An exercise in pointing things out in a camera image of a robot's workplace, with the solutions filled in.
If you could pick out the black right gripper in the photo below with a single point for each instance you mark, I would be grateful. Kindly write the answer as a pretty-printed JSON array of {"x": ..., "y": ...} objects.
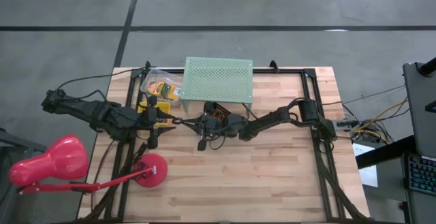
[{"x": 211, "y": 125}]

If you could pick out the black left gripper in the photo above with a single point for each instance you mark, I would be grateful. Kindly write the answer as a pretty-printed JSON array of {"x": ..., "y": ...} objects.
[{"x": 152, "y": 122}]

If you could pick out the yellow slotted plastic basket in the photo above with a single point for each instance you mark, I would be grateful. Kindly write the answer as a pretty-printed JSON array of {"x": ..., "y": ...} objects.
[{"x": 165, "y": 107}]

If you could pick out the red rubber band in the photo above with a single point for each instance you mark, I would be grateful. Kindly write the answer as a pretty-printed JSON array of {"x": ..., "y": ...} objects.
[{"x": 215, "y": 116}]

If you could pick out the yellow rubber band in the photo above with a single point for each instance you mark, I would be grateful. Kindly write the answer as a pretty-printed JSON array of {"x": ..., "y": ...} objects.
[
  {"x": 223, "y": 115},
  {"x": 218, "y": 113}
]

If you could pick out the black slotted plastic basket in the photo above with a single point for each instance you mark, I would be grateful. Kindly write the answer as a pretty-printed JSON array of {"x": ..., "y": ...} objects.
[{"x": 230, "y": 111}]

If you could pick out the clear plastic container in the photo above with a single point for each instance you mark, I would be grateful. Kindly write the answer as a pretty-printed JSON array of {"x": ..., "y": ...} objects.
[{"x": 160, "y": 74}]

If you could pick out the green perforated metal shelf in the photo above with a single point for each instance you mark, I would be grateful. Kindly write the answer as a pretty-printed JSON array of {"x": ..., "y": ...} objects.
[{"x": 218, "y": 77}]

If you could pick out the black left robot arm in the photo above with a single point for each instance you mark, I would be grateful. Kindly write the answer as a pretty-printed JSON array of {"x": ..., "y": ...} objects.
[{"x": 102, "y": 113}]

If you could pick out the red desk lamp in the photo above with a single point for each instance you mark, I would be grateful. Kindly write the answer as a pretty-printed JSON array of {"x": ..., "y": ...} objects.
[{"x": 51, "y": 159}]

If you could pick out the dark side desk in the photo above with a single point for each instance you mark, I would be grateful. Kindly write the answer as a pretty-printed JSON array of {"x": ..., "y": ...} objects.
[{"x": 381, "y": 154}]

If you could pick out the grey mounting plate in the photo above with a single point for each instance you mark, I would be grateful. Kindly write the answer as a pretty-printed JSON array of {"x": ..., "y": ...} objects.
[{"x": 345, "y": 124}]

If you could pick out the white paper sheet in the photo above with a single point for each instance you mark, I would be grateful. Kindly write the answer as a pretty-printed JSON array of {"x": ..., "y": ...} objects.
[{"x": 366, "y": 169}]

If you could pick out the blue backlit keyboard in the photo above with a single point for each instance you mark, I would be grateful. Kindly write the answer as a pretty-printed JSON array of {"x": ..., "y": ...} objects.
[{"x": 422, "y": 174}]

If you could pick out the black aluminium rig frame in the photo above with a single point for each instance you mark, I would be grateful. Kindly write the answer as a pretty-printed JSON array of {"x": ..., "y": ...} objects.
[{"x": 289, "y": 71}]

